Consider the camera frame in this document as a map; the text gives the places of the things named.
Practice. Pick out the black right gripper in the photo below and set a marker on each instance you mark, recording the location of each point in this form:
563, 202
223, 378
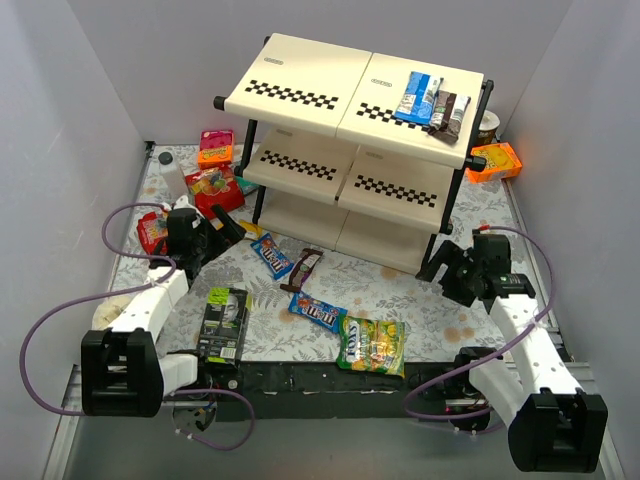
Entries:
451, 267

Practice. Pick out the green Fox's candy bag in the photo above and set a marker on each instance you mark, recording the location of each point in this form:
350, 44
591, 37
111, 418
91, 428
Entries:
373, 346

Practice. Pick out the blue m&m bag lower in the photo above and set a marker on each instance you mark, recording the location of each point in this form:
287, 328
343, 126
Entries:
319, 312

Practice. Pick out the pink orange candy box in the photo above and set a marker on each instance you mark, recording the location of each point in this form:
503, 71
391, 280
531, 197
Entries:
215, 148

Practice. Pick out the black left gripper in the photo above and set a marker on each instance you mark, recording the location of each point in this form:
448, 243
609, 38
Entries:
211, 235

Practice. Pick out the blue m&m bag upper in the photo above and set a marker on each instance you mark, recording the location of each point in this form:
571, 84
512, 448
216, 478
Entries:
267, 249

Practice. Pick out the teal tissue packet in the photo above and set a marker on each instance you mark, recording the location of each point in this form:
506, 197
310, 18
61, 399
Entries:
247, 187

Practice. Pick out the cream three-tier shelf rack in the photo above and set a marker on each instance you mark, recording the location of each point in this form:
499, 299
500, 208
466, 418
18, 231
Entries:
334, 164

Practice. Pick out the black green product box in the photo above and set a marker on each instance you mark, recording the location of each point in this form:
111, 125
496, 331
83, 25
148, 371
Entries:
224, 325

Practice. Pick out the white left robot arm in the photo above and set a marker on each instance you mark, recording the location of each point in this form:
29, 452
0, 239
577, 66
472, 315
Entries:
121, 372

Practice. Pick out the blue snack bag on shelf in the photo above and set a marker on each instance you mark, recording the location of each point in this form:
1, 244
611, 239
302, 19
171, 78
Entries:
417, 102

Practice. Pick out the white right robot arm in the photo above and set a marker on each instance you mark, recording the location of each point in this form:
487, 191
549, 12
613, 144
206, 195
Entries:
553, 424

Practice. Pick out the yellow candy wrapper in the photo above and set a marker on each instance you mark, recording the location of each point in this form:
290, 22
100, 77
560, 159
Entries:
252, 231

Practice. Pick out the blue m&m bag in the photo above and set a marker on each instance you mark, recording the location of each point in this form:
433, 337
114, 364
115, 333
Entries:
267, 249
319, 312

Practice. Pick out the red gummy candy bag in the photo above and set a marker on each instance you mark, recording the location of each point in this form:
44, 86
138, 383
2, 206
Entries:
215, 186

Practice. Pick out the orange candy box right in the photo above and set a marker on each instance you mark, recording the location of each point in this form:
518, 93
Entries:
501, 162

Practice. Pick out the paper cup behind shelf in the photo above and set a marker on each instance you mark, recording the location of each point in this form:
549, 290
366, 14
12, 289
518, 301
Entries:
488, 128

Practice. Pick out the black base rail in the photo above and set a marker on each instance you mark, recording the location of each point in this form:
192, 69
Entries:
320, 390

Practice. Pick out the brown chocolate bar on shelf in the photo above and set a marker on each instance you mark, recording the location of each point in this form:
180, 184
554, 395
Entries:
447, 116

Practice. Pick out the brown chocolate bar wrapper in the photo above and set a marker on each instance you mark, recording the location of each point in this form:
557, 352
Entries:
302, 270

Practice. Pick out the white bottle black cap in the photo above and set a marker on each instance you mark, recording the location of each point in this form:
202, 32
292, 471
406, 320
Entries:
173, 175

